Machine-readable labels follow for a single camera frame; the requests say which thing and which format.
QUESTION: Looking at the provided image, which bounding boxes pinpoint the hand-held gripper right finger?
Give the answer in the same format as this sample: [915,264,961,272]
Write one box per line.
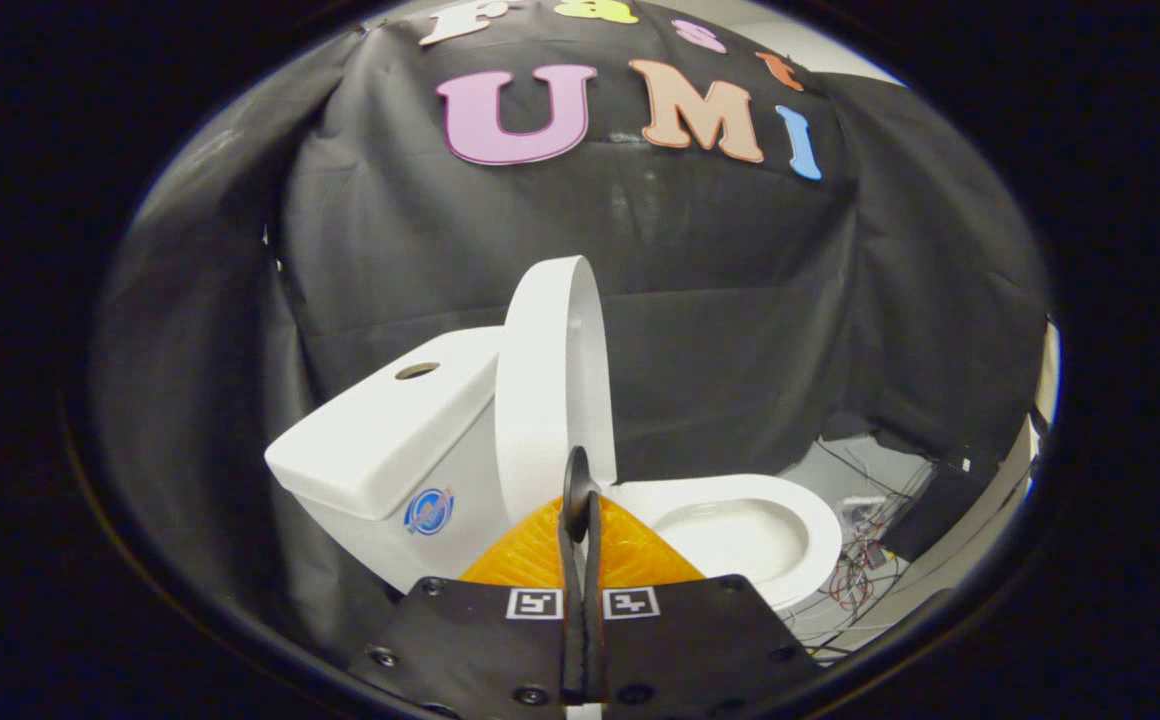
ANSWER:
[583,449,828,720]

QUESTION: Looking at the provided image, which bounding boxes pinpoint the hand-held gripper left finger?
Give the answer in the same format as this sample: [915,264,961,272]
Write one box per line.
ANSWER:
[348,447,587,720]

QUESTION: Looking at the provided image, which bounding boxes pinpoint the white toilet lid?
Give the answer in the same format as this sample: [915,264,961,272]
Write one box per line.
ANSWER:
[494,254,619,528]

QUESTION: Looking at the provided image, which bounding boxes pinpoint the white toilet seat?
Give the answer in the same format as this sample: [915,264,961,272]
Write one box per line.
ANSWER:
[604,472,844,609]

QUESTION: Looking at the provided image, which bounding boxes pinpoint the white toilet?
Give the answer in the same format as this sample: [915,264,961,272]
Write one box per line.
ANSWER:
[264,324,844,612]

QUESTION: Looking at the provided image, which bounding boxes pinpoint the black backdrop cloth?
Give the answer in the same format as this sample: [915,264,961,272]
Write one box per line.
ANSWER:
[88,0,1053,656]

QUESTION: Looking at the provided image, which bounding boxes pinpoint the tangle of cables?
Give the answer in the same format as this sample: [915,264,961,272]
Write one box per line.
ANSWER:
[778,438,946,663]

